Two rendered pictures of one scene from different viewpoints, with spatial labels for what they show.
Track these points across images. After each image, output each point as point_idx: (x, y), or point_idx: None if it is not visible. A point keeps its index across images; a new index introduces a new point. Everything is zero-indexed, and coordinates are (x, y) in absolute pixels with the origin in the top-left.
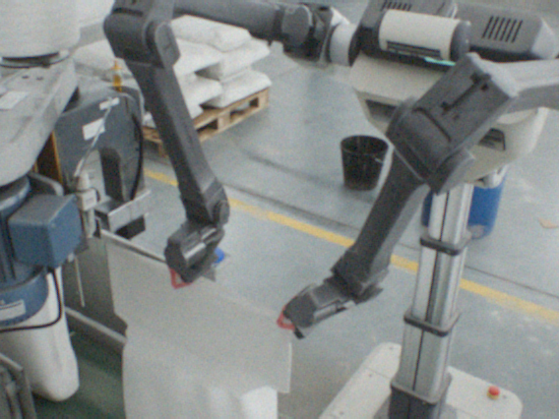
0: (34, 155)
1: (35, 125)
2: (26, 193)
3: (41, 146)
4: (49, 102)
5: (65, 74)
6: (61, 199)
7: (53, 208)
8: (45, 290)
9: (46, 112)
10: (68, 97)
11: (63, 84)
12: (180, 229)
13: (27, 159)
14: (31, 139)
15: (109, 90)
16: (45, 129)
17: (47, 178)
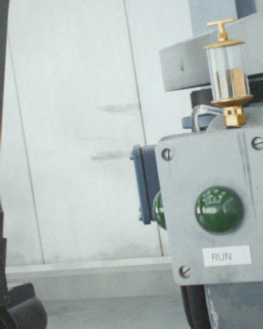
0: (171, 84)
1: (174, 48)
2: (183, 127)
3: (183, 85)
4: (201, 37)
5: (255, 14)
6: (145, 148)
7: (144, 147)
8: (205, 286)
9: (194, 47)
10: (256, 68)
11: (242, 29)
12: (11, 286)
13: (162, 77)
14: (166, 57)
15: (247, 110)
16: (191, 70)
17: (182, 133)
